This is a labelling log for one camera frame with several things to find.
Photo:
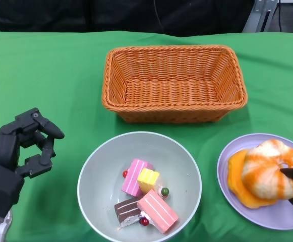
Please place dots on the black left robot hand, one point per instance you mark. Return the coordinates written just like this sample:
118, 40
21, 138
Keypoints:
2, 151

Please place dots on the large orange striped bread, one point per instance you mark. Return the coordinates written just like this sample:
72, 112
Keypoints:
262, 171

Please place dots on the small orange striped bread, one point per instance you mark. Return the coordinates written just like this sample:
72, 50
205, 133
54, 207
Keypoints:
235, 176

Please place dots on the grey-green round bowl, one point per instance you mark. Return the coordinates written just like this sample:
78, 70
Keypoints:
106, 164

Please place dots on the small red cherry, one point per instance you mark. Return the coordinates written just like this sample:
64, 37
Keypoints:
144, 221
125, 173

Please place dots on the pink layered cake slice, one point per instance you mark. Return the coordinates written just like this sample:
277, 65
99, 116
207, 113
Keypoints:
133, 176

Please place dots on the small green cherry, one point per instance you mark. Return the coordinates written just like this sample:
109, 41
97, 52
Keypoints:
164, 191

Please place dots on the dark chocolate cake piece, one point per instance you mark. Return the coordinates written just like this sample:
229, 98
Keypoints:
126, 209

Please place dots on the salmon layered cake slice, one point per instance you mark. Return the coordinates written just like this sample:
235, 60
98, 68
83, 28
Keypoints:
159, 211

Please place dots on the yellow layered cake slice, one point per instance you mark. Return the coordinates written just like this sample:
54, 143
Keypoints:
147, 179

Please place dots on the white round plate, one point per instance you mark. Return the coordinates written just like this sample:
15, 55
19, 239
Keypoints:
237, 214

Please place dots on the orange wicker basket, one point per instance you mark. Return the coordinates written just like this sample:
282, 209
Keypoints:
174, 75

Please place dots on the green tablecloth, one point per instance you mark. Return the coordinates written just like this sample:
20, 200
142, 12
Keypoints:
35, 75

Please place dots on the black backdrop cloth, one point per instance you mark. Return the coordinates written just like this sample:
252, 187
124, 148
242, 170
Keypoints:
85, 15

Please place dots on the silver metal stand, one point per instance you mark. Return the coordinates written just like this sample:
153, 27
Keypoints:
257, 17

